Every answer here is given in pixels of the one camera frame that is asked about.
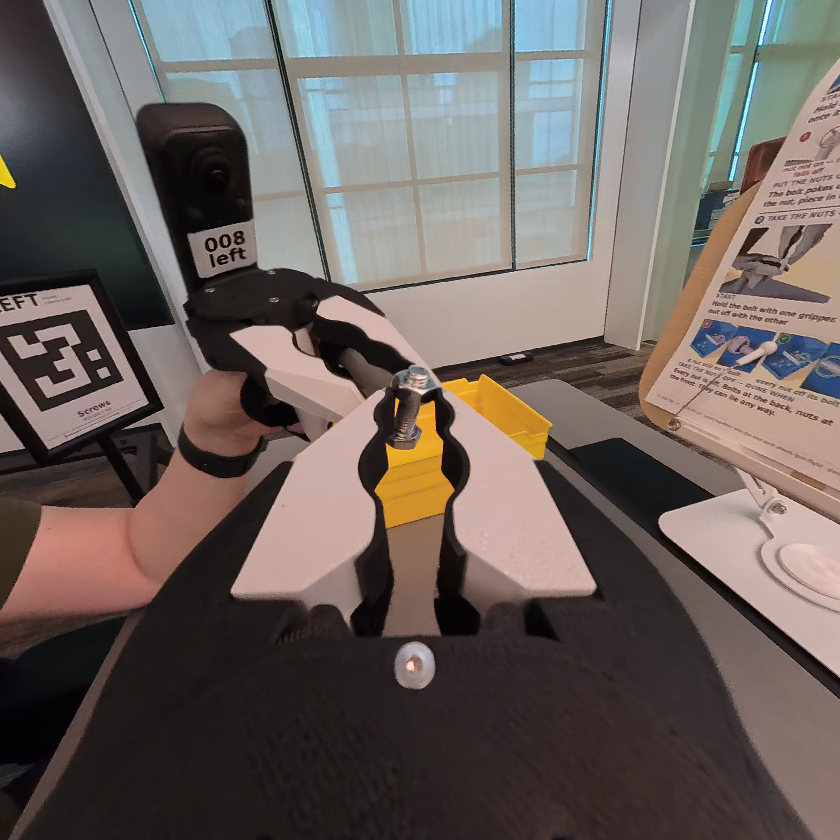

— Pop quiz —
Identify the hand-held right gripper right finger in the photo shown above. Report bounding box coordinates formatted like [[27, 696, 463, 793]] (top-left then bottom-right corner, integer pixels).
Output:
[[433, 387, 598, 636]]

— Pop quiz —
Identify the yellow plastic bin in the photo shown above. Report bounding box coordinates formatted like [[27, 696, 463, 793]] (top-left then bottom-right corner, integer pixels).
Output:
[[377, 374, 553, 529]]

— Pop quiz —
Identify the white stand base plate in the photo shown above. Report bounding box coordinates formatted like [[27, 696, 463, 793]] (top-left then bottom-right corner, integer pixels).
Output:
[[658, 489, 840, 680]]

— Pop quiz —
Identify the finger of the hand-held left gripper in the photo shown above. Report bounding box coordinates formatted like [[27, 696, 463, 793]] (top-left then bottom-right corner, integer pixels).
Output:
[[314, 297, 433, 378], [228, 325, 368, 425]]

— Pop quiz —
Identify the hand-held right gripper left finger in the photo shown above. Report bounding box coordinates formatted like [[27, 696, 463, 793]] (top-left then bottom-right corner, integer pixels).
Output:
[[231, 387, 396, 636]]

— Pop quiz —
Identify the black wristband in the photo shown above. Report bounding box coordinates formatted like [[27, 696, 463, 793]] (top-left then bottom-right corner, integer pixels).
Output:
[[176, 425, 266, 479]]

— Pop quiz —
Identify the steel hex bolt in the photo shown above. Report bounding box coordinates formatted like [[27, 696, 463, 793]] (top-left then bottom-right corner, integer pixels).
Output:
[[386, 366, 437, 452]]

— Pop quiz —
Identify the black monitor screen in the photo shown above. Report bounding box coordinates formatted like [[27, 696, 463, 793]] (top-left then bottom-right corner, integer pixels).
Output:
[[0, 0, 175, 332]]

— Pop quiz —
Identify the printed instruction sheet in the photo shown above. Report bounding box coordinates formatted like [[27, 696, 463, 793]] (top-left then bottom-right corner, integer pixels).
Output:
[[646, 62, 840, 454]]

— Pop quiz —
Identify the large grid window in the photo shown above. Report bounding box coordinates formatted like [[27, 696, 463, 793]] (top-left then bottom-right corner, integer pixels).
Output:
[[131, 0, 611, 293]]

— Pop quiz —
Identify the person's left hand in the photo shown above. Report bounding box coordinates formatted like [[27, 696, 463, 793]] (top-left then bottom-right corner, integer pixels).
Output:
[[180, 371, 309, 450]]

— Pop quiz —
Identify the clear acrylic sheet holder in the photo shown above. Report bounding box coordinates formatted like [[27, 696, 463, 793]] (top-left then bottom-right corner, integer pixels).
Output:
[[669, 394, 840, 503]]

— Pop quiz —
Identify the framed marker sign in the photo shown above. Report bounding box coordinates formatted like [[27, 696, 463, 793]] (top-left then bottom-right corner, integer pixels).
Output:
[[0, 269, 165, 506]]

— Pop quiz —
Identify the person's left forearm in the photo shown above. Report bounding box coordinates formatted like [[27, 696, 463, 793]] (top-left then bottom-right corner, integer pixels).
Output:
[[0, 453, 263, 627]]

